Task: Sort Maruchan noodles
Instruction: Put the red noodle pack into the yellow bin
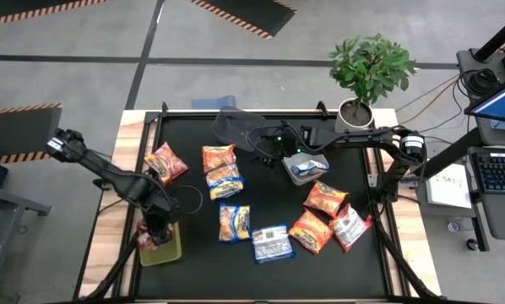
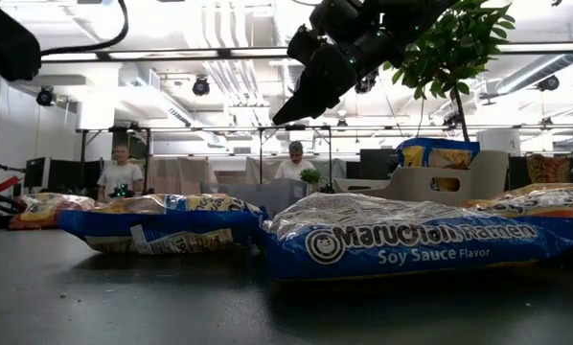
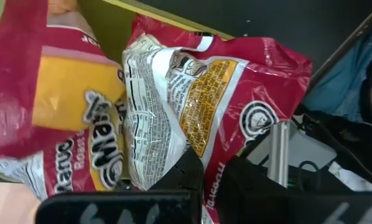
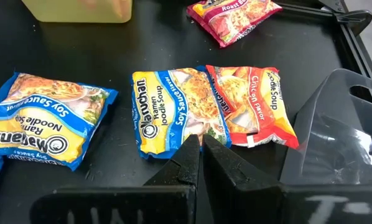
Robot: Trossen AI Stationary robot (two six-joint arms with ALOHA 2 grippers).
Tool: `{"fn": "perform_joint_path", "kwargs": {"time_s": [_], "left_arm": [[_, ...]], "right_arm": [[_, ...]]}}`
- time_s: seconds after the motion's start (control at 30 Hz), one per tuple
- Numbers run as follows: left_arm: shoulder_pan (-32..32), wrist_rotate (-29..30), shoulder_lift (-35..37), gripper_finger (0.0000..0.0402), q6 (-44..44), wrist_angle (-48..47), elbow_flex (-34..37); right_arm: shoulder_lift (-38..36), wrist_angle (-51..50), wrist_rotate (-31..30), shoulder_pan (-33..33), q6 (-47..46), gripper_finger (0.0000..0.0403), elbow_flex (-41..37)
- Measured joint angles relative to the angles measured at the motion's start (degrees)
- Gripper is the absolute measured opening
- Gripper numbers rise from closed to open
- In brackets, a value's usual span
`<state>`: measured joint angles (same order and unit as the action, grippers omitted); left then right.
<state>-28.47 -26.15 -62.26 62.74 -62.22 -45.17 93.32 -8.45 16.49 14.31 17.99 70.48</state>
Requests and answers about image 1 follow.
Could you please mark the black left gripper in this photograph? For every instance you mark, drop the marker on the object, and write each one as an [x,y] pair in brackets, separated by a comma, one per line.
[161,213]

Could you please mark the computer monitor with blue screen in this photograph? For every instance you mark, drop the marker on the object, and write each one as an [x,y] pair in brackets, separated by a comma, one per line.
[503,103]

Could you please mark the black stand pole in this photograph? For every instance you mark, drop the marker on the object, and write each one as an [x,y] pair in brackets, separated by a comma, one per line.
[499,37]

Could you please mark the smoky translucent plastic bin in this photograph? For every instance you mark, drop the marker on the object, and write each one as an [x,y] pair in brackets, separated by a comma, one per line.
[231,126]

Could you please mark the black hazard-striped floor mat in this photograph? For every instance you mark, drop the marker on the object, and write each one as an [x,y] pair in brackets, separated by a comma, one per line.
[16,133]
[7,8]
[252,14]

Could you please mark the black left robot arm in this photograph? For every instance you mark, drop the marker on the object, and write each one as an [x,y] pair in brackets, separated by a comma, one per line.
[109,173]

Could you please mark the yellow translucent plastic bin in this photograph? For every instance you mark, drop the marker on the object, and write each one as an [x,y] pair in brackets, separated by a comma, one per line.
[164,255]

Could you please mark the grey side desk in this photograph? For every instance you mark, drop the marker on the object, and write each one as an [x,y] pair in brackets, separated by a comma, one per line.
[7,198]

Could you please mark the orange Maruchan ramen pack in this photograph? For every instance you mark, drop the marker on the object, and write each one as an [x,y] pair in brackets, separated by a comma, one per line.
[216,156]
[325,198]
[311,231]

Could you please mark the red Maruchan ramen pack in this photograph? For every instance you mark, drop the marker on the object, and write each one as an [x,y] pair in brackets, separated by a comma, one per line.
[166,162]
[144,238]
[349,226]

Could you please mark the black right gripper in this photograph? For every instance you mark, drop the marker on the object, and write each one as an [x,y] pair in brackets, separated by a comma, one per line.
[280,145]

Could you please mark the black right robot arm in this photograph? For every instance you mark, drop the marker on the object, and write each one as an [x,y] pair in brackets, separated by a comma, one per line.
[362,137]

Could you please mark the blue-grey floor pad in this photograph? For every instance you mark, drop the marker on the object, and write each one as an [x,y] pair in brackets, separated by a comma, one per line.
[214,103]

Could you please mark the clear water bottle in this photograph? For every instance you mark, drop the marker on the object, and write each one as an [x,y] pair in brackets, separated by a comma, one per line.
[455,226]

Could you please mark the green plant in white pot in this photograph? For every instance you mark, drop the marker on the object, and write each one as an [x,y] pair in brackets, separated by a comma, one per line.
[368,67]

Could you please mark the black metal table frame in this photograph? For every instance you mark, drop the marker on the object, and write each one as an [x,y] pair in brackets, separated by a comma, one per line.
[388,274]

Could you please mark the grey stand base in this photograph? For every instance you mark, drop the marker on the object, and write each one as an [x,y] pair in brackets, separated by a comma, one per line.
[468,61]

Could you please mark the backlit black keyboard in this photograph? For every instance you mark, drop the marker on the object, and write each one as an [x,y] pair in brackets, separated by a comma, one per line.
[499,173]

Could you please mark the blue Maruchan ramen pack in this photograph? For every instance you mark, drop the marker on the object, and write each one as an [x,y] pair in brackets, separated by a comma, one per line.
[234,222]
[309,168]
[273,244]
[225,182]

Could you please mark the white paper sheet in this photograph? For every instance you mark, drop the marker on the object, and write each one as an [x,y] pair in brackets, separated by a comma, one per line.
[449,188]

